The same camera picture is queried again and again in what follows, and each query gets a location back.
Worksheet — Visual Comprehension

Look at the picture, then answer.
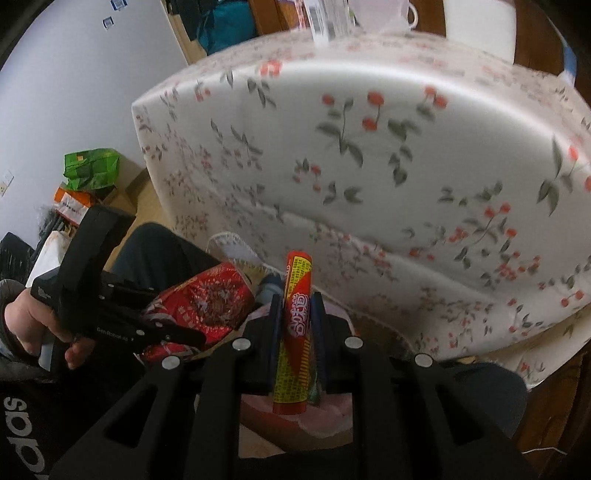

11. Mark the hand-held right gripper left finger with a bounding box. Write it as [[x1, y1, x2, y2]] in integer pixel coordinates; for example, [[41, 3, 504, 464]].
[[48, 294, 282, 480]]

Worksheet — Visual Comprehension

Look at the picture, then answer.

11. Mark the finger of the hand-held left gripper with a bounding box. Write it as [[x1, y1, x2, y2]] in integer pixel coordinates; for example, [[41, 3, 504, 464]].
[[104, 279, 162, 303], [131, 320, 207, 354]]

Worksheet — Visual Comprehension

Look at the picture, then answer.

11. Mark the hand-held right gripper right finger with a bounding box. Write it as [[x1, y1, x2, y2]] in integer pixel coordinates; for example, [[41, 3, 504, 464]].
[[311, 292, 539, 480]]

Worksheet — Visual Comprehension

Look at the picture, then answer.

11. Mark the red yellow candy tube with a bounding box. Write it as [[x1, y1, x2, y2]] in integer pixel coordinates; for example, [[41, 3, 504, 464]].
[[271, 250, 314, 415]]

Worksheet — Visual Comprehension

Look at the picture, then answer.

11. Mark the red soda can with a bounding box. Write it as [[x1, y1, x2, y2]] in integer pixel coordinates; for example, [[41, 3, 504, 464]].
[[139, 263, 257, 365]]

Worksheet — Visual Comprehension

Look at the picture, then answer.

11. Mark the person's left forearm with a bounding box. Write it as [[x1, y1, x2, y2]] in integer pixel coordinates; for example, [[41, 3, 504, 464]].
[[0, 279, 28, 370]]

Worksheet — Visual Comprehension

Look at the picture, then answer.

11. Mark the person's left hand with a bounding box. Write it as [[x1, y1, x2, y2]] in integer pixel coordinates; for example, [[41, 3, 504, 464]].
[[4, 290, 95, 370]]

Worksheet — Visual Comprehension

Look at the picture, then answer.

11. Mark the person's left leg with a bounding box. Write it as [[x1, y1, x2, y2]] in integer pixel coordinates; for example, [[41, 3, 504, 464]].
[[111, 223, 222, 301]]

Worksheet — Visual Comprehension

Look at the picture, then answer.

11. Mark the orange white bag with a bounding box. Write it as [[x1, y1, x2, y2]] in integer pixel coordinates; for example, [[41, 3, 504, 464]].
[[53, 182, 100, 227]]

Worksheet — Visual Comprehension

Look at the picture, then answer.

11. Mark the black plastic bag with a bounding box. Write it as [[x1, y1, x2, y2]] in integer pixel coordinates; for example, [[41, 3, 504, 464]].
[[0, 233, 35, 282]]

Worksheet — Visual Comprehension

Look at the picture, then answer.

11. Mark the cream lace-edged cloth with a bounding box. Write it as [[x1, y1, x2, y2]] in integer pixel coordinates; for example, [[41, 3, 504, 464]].
[[205, 231, 278, 287]]

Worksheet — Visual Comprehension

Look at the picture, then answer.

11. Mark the green printed plastic bag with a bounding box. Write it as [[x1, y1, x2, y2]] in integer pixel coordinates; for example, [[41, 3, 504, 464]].
[[64, 148, 121, 192]]

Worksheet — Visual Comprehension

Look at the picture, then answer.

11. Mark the floral tablecloth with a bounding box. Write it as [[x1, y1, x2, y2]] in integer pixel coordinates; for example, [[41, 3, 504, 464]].
[[131, 30, 591, 388]]

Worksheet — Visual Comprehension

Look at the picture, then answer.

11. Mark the black printed jacket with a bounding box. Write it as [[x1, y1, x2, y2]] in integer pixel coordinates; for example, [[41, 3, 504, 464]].
[[0, 364, 139, 480]]

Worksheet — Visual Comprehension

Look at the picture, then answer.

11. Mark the teal backpack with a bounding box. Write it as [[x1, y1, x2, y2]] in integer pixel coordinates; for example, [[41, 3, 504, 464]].
[[198, 0, 257, 56]]

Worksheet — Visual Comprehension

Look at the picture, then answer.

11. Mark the small white medicine box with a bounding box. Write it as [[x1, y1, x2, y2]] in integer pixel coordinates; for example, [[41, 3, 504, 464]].
[[295, 0, 356, 47]]

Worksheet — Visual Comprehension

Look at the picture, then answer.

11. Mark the clear plastic bag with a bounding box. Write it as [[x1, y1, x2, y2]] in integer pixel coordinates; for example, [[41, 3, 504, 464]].
[[351, 0, 419, 33]]

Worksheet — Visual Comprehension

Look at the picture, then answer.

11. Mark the brown wooden wardrobe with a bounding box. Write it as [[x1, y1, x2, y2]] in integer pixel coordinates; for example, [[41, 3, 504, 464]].
[[406, 0, 591, 88]]

